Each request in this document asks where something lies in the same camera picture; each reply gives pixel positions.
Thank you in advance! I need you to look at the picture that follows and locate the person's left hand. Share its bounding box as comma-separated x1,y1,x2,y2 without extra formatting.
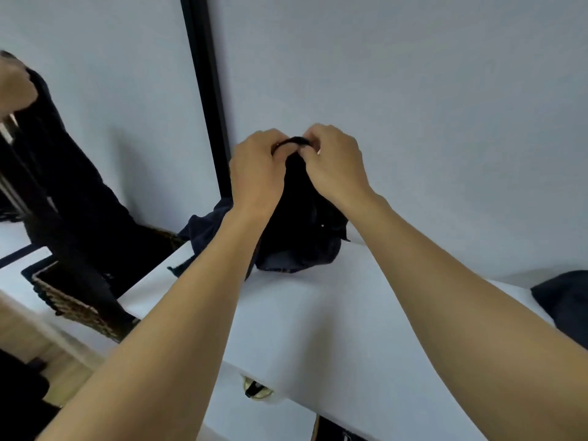
228,128,302,221

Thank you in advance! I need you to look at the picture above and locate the person's right hand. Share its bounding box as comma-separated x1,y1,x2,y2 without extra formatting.
298,123,377,212

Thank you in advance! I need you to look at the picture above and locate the dark navy printed towel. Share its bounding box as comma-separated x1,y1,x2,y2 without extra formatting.
530,269,588,350
247,136,351,274

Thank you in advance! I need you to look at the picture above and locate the heap of dark navy towels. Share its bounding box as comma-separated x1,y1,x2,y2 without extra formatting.
167,197,235,279

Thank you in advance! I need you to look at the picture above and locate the person's left forearm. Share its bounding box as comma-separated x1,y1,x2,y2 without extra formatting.
39,208,272,441

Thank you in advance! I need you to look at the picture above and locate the person's right forearm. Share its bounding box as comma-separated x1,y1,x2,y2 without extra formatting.
347,192,588,441

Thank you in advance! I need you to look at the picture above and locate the gold black object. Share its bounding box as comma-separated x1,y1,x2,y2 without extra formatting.
242,375,275,401

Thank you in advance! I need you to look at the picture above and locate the large wicker hamper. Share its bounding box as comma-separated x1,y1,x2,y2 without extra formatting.
32,261,138,343

